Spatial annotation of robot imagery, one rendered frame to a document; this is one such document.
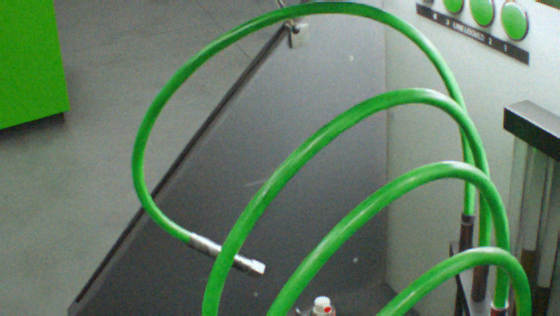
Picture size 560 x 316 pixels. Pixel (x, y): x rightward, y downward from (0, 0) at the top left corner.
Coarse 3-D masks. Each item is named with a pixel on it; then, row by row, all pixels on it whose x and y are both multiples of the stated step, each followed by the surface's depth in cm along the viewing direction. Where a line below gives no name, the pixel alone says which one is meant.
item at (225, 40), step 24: (240, 24) 76; (264, 24) 76; (408, 24) 77; (216, 48) 77; (432, 48) 78; (192, 72) 78; (168, 96) 79; (456, 96) 80; (144, 120) 80; (144, 144) 81; (144, 192) 84
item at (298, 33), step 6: (276, 0) 101; (282, 6) 101; (288, 24) 104; (294, 24) 103; (300, 24) 104; (306, 24) 104; (288, 30) 104; (294, 30) 103; (300, 30) 104; (306, 30) 104; (294, 36) 104; (300, 36) 104; (306, 36) 105; (294, 42) 104; (300, 42) 105; (306, 42) 105
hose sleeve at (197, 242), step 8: (192, 232) 88; (192, 240) 87; (200, 240) 87; (208, 240) 88; (192, 248) 88; (200, 248) 87; (208, 248) 87; (216, 248) 88; (216, 256) 88; (240, 256) 89; (232, 264) 88; (240, 264) 89; (248, 264) 89
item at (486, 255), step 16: (464, 256) 54; (480, 256) 54; (496, 256) 55; (512, 256) 57; (432, 272) 53; (448, 272) 53; (512, 272) 57; (416, 288) 53; (432, 288) 53; (528, 288) 59; (400, 304) 52; (528, 304) 60
